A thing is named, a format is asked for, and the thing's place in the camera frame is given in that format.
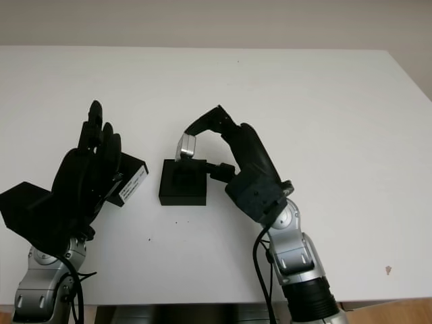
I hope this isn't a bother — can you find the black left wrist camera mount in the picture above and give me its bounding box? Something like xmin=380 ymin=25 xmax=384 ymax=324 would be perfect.
xmin=0 ymin=181 xmax=70 ymax=254

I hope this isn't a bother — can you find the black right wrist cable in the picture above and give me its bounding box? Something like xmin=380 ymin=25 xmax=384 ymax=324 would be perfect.
xmin=252 ymin=229 xmax=281 ymax=324

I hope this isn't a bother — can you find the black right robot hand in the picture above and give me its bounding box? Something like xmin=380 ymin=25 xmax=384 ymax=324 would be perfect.
xmin=184 ymin=105 xmax=281 ymax=190

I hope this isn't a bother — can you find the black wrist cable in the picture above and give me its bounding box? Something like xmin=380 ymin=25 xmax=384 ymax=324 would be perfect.
xmin=252 ymin=229 xmax=281 ymax=324
xmin=62 ymin=254 xmax=99 ymax=324

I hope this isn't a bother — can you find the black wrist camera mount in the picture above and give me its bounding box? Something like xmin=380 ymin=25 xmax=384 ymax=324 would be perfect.
xmin=0 ymin=181 xmax=70 ymax=254
xmin=225 ymin=165 xmax=294 ymax=224

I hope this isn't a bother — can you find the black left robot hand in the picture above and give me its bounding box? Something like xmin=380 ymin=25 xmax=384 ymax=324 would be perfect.
xmin=50 ymin=100 xmax=123 ymax=238

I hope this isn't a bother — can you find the black box base with insert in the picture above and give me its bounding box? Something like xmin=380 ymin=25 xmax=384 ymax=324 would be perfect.
xmin=158 ymin=158 xmax=207 ymax=207

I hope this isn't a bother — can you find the black box lid with label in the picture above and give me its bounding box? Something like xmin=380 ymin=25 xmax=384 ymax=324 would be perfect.
xmin=104 ymin=151 xmax=151 ymax=207

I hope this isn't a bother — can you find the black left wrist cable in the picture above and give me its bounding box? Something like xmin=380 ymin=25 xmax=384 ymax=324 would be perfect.
xmin=62 ymin=254 xmax=99 ymax=324

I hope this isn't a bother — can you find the small silver black-faced camera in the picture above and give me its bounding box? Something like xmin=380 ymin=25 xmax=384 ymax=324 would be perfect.
xmin=174 ymin=132 xmax=197 ymax=162

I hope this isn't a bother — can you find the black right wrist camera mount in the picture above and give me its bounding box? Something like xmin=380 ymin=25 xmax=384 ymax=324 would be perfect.
xmin=225 ymin=165 xmax=294 ymax=224

